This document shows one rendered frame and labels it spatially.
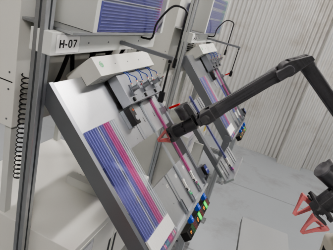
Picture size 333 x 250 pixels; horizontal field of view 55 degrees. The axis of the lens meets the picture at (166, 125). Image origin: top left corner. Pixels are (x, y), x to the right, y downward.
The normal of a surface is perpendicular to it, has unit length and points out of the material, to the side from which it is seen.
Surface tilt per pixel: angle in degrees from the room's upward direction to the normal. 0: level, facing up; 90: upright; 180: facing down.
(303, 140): 90
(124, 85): 44
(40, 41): 90
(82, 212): 0
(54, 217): 0
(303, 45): 90
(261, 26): 90
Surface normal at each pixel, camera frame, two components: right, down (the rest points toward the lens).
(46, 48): -0.36, 0.26
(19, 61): 0.90, 0.34
